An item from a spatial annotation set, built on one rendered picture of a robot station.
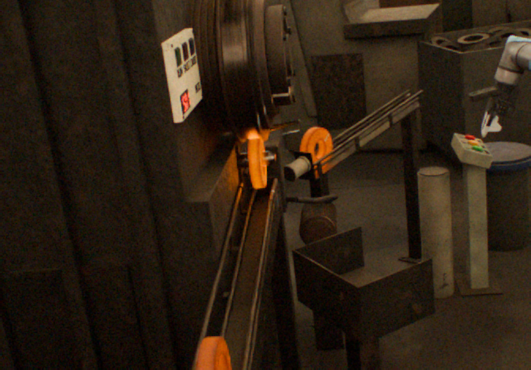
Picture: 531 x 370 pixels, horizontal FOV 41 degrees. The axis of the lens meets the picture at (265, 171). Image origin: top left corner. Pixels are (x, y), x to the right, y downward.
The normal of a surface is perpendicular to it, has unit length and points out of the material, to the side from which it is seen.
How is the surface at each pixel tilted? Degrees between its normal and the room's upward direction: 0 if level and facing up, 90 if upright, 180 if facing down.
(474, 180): 90
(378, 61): 90
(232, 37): 66
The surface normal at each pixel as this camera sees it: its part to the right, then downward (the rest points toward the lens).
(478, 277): -0.09, 0.31
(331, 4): -0.32, 0.32
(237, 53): -0.11, 0.08
